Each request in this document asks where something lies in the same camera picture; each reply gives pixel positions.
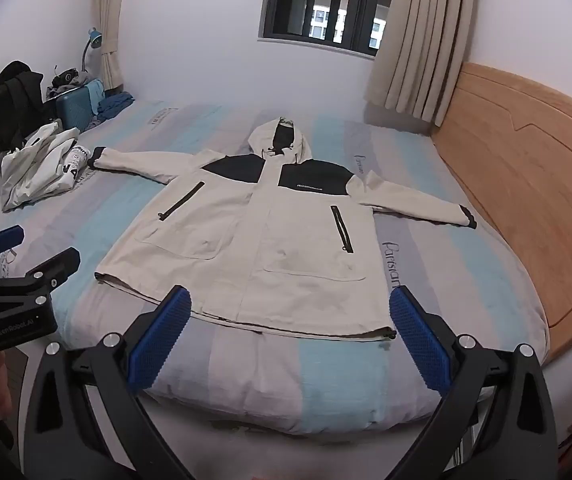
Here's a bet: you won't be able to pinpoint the dark framed window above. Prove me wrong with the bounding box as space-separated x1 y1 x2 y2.
257 0 402 60

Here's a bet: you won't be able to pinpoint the grey clothes with black device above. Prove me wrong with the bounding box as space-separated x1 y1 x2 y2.
46 66 92 98

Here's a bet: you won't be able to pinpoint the striped bed sheet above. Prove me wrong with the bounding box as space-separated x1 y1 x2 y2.
0 97 552 446

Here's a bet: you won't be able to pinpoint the wooden headboard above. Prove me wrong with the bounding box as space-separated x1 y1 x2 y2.
431 62 572 363

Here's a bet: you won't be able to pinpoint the white printed garment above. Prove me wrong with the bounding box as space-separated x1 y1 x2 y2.
58 141 91 191

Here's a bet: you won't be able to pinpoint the light blue cloth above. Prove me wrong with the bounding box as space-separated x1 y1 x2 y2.
86 79 106 116

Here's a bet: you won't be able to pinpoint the narrow tied beige curtain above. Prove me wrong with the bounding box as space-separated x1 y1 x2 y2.
93 0 133 96

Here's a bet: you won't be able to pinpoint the wide beige curtain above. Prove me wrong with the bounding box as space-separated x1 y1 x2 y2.
364 0 477 133

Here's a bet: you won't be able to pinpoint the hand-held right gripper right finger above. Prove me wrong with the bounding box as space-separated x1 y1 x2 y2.
388 285 559 480

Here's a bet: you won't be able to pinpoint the blue clothes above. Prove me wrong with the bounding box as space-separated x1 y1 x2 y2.
97 91 135 122

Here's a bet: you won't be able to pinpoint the black backpack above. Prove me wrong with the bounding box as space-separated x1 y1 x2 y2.
0 61 59 153

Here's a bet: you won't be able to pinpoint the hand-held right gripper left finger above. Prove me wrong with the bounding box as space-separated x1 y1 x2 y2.
23 285 194 480

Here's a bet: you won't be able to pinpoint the blue desk lamp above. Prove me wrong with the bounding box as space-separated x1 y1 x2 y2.
82 27 103 73

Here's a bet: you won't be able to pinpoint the teal suitcase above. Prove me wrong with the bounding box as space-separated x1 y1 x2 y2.
56 85 104 133

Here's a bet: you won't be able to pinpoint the pale white folded jacket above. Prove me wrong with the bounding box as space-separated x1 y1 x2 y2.
0 121 81 212

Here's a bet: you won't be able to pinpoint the beige and black hooded jacket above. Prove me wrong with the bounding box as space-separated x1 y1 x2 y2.
87 116 478 341

